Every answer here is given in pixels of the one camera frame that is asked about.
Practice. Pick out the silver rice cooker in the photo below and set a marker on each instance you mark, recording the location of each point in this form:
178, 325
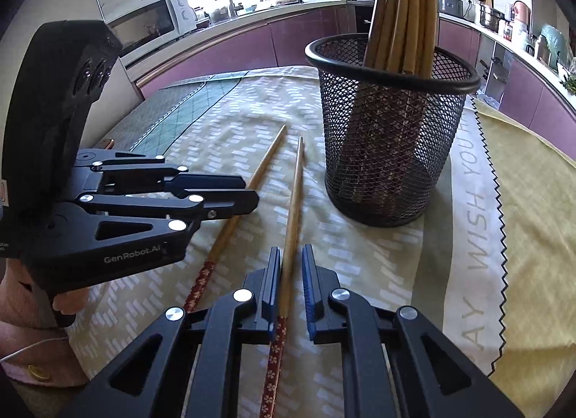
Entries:
451, 5

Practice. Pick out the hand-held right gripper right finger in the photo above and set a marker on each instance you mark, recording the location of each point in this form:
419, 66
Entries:
311, 283

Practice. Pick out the pink electric kettle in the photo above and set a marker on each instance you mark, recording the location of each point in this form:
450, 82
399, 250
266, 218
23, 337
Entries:
522, 11

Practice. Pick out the white microwave oven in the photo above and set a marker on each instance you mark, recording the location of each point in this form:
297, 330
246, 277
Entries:
148, 24

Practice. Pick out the green leafy vegetables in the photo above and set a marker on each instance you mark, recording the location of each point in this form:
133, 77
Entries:
570, 83

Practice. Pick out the red-tipped wooden chopstick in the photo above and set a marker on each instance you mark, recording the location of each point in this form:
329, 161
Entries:
294, 202
265, 161

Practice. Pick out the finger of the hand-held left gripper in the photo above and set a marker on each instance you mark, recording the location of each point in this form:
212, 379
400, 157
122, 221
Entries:
234, 204
211, 182

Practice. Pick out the black mesh holder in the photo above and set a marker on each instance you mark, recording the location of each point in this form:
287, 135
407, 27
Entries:
387, 166

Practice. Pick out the bunch of wooden chopsticks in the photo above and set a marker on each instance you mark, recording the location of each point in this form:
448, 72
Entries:
407, 4

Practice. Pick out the person's left hand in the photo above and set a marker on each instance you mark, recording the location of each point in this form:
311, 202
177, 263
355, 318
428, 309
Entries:
27, 305

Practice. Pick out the steel stockpot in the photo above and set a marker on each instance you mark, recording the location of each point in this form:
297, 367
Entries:
491, 15

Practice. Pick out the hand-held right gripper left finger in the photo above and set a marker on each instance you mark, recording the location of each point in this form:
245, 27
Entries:
272, 283

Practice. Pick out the person's left forearm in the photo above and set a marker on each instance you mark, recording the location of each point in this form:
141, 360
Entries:
36, 368

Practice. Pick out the pink base cabinets white counter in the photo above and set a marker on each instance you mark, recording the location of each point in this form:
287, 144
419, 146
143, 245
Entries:
517, 80

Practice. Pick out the patchwork printed tablecloth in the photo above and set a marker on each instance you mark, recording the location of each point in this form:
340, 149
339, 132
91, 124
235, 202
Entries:
382, 265

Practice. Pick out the pink window-side base cabinets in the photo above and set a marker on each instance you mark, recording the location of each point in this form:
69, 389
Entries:
270, 40

